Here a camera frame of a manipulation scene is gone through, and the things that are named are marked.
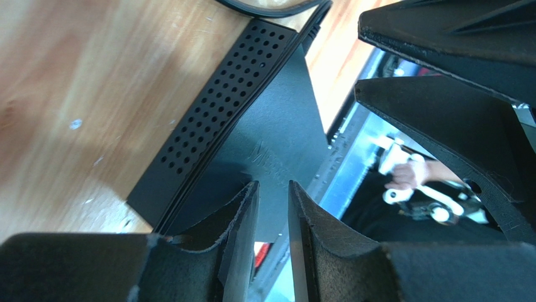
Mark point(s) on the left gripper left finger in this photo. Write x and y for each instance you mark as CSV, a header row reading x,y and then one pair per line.
x,y
210,261

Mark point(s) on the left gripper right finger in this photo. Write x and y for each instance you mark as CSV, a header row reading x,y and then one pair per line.
x,y
332,262

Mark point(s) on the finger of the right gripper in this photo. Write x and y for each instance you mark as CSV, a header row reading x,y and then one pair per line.
x,y
474,134
489,45

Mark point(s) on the black network switch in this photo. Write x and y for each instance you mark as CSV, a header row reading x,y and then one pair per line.
x,y
256,119

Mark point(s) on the operator hand with controller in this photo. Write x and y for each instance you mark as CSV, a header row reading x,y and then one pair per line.
x,y
423,188

